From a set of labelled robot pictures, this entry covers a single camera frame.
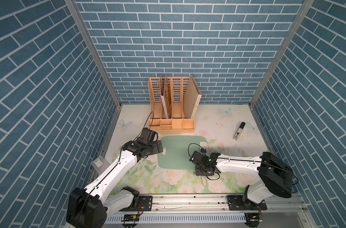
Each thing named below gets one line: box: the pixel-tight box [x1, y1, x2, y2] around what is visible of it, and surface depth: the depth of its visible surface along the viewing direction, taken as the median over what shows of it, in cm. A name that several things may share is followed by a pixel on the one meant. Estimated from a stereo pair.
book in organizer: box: [160, 75, 169, 120], surface depth 90 cm
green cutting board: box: [157, 135, 208, 171], surface depth 96 cm
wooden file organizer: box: [148, 75, 202, 134], surface depth 104 cm
